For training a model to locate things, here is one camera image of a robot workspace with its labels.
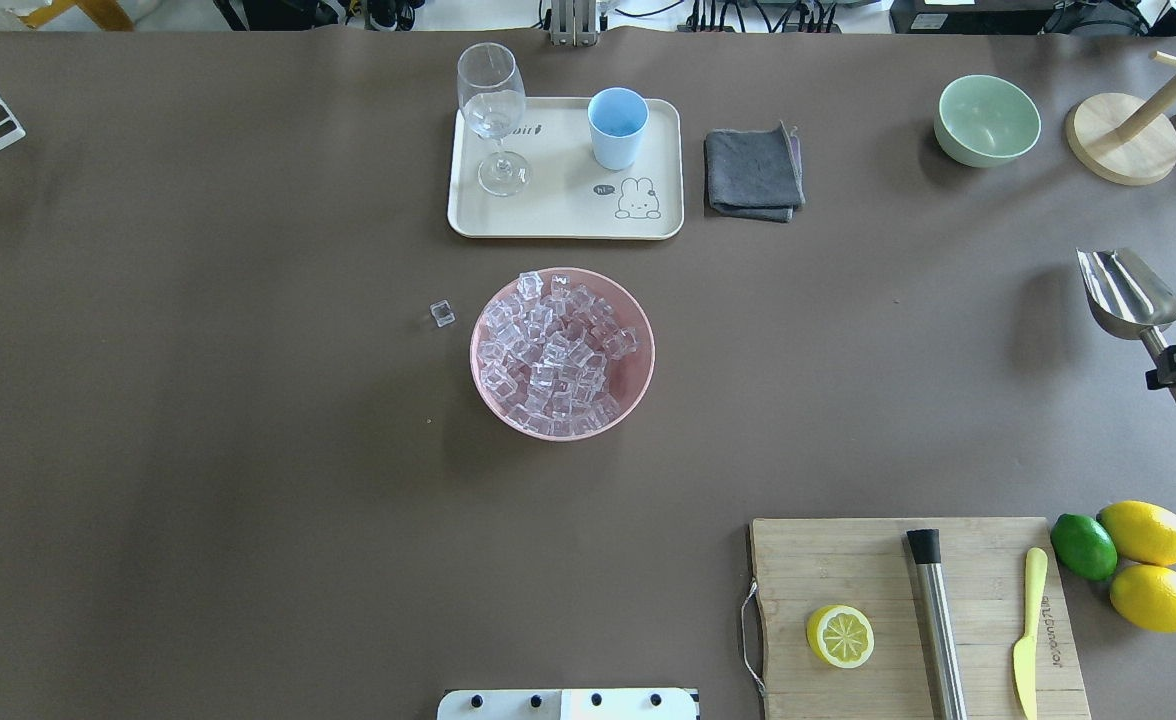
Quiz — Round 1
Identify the metal ice scoop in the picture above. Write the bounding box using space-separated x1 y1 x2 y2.
1076 247 1176 361

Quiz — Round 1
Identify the pink bowl of ice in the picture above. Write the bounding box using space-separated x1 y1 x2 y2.
469 266 656 442

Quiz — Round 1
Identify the wooden cup tree stand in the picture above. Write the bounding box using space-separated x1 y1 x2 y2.
1064 49 1176 186

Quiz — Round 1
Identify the light blue cup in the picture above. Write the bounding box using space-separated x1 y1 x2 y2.
587 87 649 169

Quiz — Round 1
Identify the stray ice cube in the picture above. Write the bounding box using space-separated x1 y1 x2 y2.
429 300 456 328

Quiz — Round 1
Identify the upper yellow lemon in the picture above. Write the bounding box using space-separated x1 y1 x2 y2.
1096 500 1176 568

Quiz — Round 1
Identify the yellow lemon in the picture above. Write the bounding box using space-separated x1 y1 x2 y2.
1096 500 1176 568
1109 564 1176 633

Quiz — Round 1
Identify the green lime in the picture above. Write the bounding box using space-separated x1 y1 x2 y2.
1050 512 1120 582

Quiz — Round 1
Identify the lower yellow lemon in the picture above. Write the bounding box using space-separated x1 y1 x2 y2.
1109 564 1176 633

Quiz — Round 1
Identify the yellow plastic knife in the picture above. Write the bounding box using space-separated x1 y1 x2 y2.
1013 547 1048 719

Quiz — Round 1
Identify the mint green bowl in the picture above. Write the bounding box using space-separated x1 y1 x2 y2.
934 76 1042 168

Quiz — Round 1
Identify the steel muddler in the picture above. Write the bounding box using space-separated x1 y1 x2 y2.
906 528 969 719

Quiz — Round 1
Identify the half lemon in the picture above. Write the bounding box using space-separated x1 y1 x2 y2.
806 604 876 669

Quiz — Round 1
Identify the bamboo cutting board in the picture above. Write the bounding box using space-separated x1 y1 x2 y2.
749 518 1051 719

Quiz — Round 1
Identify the grey folded cloth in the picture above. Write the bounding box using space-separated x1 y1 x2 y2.
704 122 806 224

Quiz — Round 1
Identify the cream rabbit tray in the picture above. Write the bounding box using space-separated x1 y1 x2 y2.
447 96 684 240

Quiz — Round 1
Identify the clear wine glass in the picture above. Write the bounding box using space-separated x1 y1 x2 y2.
456 42 529 196

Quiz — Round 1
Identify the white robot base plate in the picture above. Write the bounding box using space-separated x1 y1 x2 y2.
436 687 701 719

